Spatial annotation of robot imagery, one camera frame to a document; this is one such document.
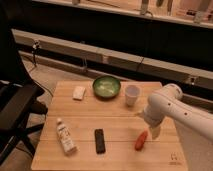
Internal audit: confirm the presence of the black remote control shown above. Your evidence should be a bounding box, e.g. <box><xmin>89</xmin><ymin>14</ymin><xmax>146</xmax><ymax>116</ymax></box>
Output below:
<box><xmin>94</xmin><ymin>129</ymin><xmax>106</xmax><ymax>154</ymax></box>

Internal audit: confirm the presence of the white sponge block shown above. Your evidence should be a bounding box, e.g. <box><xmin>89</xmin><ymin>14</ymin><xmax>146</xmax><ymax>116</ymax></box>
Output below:
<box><xmin>72</xmin><ymin>86</ymin><xmax>86</xmax><ymax>100</ymax></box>

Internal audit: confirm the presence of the black office chair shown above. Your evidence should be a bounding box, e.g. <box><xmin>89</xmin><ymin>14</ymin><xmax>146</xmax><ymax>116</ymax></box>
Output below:
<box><xmin>0</xmin><ymin>79</ymin><xmax>48</xmax><ymax>166</ymax></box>

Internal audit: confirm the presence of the white ceramic cup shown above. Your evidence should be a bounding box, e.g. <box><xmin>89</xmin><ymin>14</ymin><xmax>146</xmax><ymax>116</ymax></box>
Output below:
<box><xmin>125</xmin><ymin>85</ymin><xmax>140</xmax><ymax>106</ymax></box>

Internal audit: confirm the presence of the green bowl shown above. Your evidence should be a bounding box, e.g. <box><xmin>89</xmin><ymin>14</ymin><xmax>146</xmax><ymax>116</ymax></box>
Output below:
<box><xmin>92</xmin><ymin>75</ymin><xmax>121</xmax><ymax>99</ymax></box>

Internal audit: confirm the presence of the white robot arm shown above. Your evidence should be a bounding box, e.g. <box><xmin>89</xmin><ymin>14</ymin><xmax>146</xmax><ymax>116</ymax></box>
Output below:
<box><xmin>138</xmin><ymin>84</ymin><xmax>213</xmax><ymax>141</ymax></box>

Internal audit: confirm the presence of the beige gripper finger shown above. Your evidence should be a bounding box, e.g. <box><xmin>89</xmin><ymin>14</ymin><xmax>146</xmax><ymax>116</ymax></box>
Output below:
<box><xmin>149</xmin><ymin>126</ymin><xmax>161</xmax><ymax>140</ymax></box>
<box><xmin>135</xmin><ymin>111</ymin><xmax>144</xmax><ymax>118</ymax></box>

